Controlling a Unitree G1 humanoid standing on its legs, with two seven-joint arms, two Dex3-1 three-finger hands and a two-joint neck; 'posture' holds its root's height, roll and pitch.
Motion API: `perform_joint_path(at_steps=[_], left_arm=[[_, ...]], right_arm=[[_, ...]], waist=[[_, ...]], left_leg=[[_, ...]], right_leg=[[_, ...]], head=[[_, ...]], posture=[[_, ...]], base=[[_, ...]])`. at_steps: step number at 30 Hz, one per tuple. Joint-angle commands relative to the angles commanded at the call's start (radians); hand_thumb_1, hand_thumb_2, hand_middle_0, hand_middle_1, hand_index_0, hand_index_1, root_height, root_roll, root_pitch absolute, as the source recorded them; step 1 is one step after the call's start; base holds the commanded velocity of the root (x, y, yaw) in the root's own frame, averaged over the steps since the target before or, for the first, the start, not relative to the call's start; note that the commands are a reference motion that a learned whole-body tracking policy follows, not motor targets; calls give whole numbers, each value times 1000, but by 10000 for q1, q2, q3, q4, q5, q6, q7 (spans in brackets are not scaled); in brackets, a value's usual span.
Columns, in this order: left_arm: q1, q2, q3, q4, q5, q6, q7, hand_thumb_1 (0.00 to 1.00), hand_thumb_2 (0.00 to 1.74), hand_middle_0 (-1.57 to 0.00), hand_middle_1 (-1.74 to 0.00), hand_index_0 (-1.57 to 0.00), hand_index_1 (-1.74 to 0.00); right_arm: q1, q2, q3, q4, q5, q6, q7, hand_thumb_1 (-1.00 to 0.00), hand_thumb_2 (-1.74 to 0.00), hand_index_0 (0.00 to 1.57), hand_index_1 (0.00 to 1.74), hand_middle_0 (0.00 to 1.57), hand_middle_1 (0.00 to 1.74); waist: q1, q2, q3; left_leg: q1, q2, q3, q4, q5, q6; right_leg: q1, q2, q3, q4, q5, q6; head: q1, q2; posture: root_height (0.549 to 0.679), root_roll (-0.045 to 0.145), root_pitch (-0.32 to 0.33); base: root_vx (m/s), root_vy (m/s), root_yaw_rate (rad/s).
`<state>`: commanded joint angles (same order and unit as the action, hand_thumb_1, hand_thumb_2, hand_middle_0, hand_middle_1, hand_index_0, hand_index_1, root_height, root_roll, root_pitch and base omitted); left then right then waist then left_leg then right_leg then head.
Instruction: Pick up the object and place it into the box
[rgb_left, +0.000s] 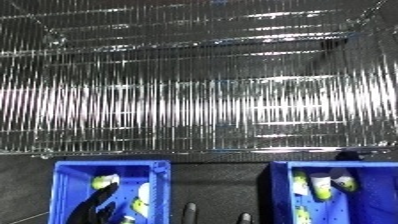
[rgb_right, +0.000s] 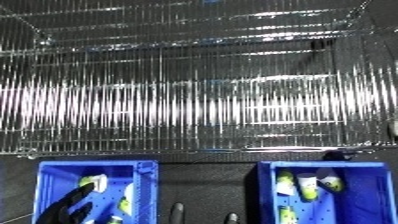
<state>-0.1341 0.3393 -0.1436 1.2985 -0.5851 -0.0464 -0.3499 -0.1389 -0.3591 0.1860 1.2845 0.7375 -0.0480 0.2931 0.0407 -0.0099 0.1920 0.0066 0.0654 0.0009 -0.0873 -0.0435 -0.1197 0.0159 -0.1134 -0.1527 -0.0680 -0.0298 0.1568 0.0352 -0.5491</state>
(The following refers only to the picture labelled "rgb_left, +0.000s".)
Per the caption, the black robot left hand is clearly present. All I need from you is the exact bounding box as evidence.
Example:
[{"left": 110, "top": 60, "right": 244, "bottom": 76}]
[{"left": 63, "top": 182, "right": 121, "bottom": 224}]

